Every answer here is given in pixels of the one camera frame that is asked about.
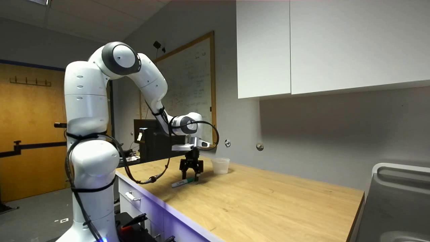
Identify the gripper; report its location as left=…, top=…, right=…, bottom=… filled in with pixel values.
left=179, top=148, right=205, bottom=183

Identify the green marker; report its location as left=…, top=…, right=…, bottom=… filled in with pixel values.
left=171, top=177, right=199, bottom=188

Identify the clear plastic bowl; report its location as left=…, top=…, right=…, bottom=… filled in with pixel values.
left=211, top=157, right=231, bottom=175

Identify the black monitor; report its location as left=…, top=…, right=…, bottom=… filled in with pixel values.
left=133, top=119, right=189, bottom=164

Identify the white drawer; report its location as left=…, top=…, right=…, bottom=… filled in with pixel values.
left=118, top=177, right=166, bottom=232

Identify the black and red tool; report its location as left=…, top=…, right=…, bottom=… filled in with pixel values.
left=115, top=212, right=150, bottom=242

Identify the wood framed whiteboard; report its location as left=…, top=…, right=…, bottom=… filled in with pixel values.
left=139, top=31, right=217, bottom=145

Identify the narrow white cabinet door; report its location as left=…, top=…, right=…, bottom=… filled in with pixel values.
left=236, top=0, right=291, bottom=99

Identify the wooden door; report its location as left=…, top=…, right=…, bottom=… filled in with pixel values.
left=0, top=63, right=72, bottom=203

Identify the stainless steel sink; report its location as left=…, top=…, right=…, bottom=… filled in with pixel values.
left=355, top=162, right=430, bottom=242

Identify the wide white cabinet door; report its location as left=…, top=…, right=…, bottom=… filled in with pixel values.
left=290, top=0, right=430, bottom=95

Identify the coat hook rail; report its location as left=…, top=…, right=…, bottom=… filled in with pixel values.
left=9, top=76, right=52, bottom=87

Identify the white wall cabinet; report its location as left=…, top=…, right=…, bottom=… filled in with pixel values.
left=235, top=0, right=430, bottom=100

